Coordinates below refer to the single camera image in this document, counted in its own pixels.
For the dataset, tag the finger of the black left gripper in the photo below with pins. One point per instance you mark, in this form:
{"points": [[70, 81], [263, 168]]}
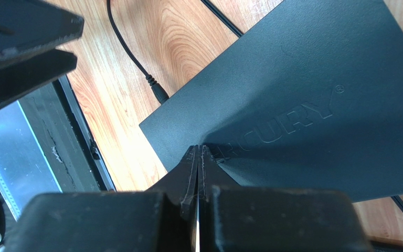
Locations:
{"points": [[29, 75], [29, 28]]}

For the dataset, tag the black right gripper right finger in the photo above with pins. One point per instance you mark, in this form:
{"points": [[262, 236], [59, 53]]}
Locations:
{"points": [[242, 218]]}

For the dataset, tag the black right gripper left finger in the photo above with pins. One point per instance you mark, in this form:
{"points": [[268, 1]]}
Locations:
{"points": [[158, 219]]}

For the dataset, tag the black network switch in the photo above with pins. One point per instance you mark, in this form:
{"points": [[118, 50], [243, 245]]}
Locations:
{"points": [[310, 97]]}

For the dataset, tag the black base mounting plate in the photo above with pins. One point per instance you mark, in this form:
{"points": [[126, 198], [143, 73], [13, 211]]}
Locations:
{"points": [[58, 123]]}

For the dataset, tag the aluminium frame rail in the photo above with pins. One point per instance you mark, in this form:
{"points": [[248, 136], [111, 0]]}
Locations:
{"points": [[24, 169]]}

